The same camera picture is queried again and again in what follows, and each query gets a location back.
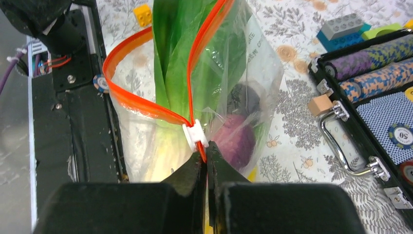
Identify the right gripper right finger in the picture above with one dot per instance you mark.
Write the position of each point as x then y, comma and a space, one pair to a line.
238, 206

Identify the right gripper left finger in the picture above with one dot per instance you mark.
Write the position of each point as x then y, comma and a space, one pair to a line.
172, 206

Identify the purple toy onion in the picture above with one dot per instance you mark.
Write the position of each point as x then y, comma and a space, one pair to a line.
236, 141

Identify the dark toy eggplant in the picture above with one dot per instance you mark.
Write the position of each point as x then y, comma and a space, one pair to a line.
243, 100

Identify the clear orange-zip bag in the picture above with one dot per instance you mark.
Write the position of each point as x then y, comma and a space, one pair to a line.
170, 141

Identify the green white bok choy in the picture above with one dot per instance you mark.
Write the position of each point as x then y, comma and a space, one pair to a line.
199, 56

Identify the floral table mat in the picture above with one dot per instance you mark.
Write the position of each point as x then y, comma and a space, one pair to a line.
295, 150

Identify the small wooden cube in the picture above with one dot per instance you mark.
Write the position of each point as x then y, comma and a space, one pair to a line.
319, 105

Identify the black poker chip case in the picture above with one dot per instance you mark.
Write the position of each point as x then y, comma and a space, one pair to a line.
370, 126

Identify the small yellow toy piece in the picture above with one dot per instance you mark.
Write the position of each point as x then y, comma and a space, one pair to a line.
143, 15

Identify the teal blue block stack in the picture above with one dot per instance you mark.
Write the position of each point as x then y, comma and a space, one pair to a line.
342, 32

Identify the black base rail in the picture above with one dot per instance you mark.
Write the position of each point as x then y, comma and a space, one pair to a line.
74, 133

